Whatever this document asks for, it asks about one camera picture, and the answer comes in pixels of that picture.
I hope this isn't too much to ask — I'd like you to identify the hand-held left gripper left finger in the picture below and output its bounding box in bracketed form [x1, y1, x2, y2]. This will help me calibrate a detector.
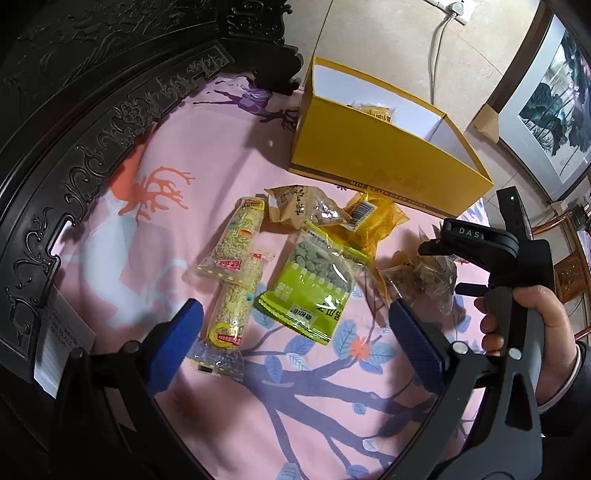
[48, 298, 206, 480]

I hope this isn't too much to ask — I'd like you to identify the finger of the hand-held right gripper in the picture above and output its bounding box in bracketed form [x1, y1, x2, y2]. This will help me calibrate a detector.
[455, 283, 491, 299]
[418, 219, 519, 260]

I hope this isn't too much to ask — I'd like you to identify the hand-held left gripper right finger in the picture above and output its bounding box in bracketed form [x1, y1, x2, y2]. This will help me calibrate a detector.
[388, 298, 543, 480]

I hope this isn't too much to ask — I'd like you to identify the crinkled clear snack packet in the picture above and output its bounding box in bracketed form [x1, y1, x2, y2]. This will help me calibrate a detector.
[369, 249, 461, 320]

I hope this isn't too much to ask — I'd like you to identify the yellow cardboard box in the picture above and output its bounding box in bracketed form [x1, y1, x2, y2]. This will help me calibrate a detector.
[288, 56, 495, 220]

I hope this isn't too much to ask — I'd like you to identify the person's right forearm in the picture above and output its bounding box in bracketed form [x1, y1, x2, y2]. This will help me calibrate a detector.
[531, 342, 591, 439]

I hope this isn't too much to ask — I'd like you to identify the person's right hand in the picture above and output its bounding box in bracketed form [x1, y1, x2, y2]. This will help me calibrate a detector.
[475, 285, 581, 408]

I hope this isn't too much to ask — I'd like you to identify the wooden chair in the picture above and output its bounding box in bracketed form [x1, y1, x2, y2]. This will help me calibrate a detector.
[531, 203, 591, 302]

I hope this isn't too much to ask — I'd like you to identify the small clear snack packet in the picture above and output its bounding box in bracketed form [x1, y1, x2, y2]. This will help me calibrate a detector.
[188, 336, 246, 385]

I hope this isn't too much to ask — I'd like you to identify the clear grain bar packet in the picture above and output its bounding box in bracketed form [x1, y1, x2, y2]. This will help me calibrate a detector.
[196, 196, 267, 280]
[205, 251, 274, 348]

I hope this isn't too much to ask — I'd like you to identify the yellow translucent snack wrapper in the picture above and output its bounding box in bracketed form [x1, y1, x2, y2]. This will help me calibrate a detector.
[339, 191, 411, 257]

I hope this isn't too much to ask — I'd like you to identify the cardboard piece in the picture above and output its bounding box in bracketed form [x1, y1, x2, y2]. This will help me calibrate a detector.
[471, 108, 502, 144]

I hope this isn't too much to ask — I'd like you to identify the green pea snack packet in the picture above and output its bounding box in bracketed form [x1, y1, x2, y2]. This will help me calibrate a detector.
[256, 222, 373, 345]

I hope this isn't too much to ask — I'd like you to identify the white paper note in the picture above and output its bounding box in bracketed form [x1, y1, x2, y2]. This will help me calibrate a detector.
[33, 286, 98, 400]

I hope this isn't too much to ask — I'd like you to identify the small yellow snack packet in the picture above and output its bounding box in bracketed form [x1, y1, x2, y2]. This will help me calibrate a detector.
[351, 104, 399, 125]

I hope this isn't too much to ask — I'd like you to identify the framed landscape painting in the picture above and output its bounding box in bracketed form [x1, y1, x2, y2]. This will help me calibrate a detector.
[489, 9, 591, 205]

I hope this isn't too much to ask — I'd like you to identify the brown snack packet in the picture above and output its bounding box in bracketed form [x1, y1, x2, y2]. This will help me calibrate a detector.
[264, 184, 345, 228]

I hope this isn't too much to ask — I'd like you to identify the pink printed tablecloth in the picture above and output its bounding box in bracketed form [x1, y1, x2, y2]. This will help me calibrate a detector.
[46, 74, 509, 480]

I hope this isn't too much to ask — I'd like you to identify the dark carved wooden furniture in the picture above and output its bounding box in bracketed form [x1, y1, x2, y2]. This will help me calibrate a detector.
[0, 0, 306, 379]

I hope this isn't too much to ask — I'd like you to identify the white power cable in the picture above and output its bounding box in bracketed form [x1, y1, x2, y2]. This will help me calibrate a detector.
[429, 4, 463, 105]

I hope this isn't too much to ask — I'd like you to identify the white wall socket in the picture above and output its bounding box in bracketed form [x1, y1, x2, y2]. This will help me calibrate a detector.
[434, 0, 474, 25]

